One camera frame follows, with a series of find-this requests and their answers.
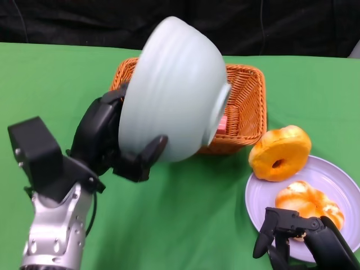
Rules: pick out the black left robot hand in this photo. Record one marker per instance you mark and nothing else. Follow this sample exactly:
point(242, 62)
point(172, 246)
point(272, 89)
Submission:
point(95, 135)

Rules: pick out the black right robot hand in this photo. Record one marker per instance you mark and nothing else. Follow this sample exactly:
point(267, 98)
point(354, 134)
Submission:
point(329, 247)

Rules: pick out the orange striped bread bun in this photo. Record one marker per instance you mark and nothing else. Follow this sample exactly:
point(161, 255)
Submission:
point(306, 199)
point(289, 146)

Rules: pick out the pale green ribbed bowl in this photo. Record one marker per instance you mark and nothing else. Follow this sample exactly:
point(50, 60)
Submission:
point(174, 90)

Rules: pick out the pink cake with cherry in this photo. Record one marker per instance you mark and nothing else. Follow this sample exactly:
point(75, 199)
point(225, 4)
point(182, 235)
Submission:
point(222, 125)

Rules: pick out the lavender round plate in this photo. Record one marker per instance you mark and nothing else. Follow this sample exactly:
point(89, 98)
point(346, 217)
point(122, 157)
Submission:
point(258, 202)

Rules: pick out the orange wicker basket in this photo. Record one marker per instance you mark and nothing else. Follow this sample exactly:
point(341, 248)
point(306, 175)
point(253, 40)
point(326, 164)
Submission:
point(250, 107)

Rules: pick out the green tablecloth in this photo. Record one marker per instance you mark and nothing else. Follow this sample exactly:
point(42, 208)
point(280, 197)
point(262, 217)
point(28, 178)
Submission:
point(50, 84)

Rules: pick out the black backdrop curtain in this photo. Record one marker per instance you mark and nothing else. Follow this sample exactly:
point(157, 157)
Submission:
point(84, 19)

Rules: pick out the pale grey background object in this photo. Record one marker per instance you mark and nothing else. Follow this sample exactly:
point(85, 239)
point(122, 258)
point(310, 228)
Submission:
point(355, 52)

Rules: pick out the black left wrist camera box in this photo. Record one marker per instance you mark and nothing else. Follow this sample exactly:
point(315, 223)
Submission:
point(36, 152)

